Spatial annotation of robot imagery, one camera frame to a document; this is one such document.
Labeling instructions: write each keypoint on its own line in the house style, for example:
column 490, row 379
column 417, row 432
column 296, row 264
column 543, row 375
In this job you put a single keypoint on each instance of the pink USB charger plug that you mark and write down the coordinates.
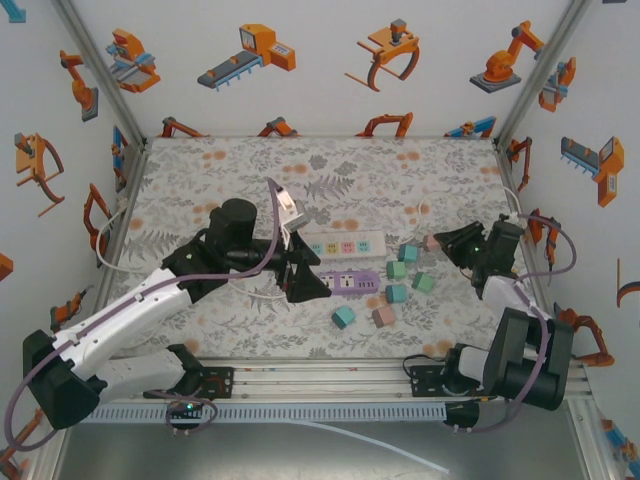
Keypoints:
column 430, row 243
column 383, row 317

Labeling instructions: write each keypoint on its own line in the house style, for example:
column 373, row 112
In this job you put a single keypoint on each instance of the aluminium corner post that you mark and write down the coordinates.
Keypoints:
column 539, row 75
column 102, row 75

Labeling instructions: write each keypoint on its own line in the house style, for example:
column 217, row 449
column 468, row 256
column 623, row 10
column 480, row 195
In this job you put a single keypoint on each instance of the black controller board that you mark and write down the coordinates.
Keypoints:
column 462, row 417
column 186, row 412

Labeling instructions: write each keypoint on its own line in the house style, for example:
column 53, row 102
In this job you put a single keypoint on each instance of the teal USB charger plug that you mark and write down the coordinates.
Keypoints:
column 344, row 318
column 408, row 253
column 395, row 294

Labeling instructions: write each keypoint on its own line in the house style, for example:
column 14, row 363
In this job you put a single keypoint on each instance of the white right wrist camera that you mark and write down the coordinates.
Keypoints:
column 511, row 217

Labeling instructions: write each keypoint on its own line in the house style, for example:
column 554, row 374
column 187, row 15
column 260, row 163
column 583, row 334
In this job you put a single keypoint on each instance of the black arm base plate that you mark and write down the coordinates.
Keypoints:
column 220, row 382
column 425, row 382

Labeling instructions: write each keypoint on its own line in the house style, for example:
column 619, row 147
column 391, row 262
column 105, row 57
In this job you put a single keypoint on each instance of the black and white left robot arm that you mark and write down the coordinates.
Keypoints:
column 115, row 315

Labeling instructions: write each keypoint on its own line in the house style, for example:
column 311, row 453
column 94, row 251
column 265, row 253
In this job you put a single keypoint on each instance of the floral table mat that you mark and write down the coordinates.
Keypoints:
column 350, row 170

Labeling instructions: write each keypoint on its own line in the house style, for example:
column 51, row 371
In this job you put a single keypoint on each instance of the white power strip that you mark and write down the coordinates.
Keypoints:
column 372, row 240

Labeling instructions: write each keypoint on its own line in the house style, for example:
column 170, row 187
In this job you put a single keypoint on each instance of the grey metal panel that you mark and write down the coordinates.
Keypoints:
column 250, row 455

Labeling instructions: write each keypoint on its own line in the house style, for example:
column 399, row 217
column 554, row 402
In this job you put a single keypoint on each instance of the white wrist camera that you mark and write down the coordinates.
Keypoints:
column 511, row 217
column 292, row 212

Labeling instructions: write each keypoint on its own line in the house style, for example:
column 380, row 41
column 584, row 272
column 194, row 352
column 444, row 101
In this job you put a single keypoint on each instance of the green USB charger plug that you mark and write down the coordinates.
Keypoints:
column 396, row 270
column 422, row 282

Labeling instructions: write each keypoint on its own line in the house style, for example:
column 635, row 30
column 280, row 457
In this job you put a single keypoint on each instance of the purple power strip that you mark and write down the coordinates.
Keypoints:
column 350, row 282

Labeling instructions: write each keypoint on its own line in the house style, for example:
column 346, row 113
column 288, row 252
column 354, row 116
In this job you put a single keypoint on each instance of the aluminium front frame rail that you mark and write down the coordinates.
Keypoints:
column 320, row 380

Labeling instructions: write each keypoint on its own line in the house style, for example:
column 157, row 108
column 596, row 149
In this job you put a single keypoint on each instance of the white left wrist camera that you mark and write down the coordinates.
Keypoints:
column 292, row 212

